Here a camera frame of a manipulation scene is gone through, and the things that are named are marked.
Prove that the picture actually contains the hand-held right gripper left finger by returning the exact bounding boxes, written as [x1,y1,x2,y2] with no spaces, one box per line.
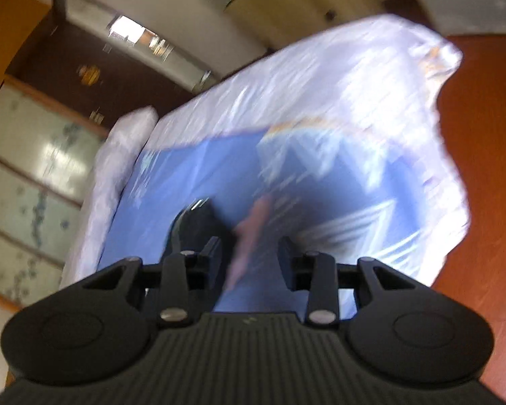
[82,236,224,328]

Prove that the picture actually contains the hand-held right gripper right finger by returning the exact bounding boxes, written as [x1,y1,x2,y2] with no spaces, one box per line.
[277,236,424,328]

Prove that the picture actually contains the blue printed bed sheet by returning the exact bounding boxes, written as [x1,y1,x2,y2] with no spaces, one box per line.
[97,129,431,321]

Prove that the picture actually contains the dark wooden door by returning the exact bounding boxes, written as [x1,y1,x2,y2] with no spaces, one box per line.
[6,0,216,136]

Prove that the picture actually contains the wardrobe with frosted sliding doors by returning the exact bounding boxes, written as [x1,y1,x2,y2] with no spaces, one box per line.
[0,0,110,389]

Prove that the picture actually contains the transom window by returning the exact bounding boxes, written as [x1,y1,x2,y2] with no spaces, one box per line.
[107,14,174,58]

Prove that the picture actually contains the beige wooden cabinet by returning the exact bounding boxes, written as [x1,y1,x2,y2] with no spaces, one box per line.
[194,0,391,49]

